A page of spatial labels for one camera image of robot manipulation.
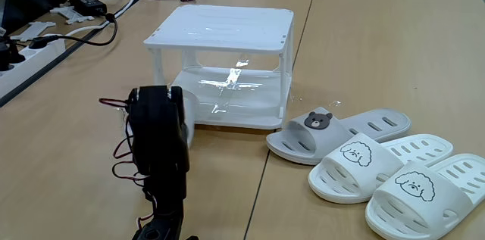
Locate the black plug with cable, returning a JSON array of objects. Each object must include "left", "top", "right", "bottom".
[{"left": 28, "top": 11, "right": 119, "bottom": 51}]

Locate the white cable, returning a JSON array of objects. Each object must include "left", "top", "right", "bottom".
[{"left": 43, "top": 0, "right": 179, "bottom": 40}]

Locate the white power strip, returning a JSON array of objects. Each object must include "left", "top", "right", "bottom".
[{"left": 0, "top": 36, "right": 67, "bottom": 99}]

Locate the white two-shelf shoe rack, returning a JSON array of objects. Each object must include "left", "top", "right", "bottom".
[{"left": 142, "top": 4, "right": 296, "bottom": 131}]

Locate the grey bear slipper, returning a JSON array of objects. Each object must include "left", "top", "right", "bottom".
[
  {"left": 177, "top": 88, "right": 199, "bottom": 148},
  {"left": 264, "top": 106, "right": 413, "bottom": 167}
]

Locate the black power adapter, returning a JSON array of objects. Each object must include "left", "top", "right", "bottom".
[{"left": 69, "top": 0, "right": 108, "bottom": 17}]

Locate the white poodle slipper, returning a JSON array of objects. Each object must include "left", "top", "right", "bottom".
[
  {"left": 365, "top": 152, "right": 485, "bottom": 240},
  {"left": 307, "top": 132, "right": 455, "bottom": 205}
]

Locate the white plastic bracket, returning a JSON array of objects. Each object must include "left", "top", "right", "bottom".
[
  {"left": 48, "top": 5, "right": 95, "bottom": 26},
  {"left": 10, "top": 20, "right": 57, "bottom": 42}
]

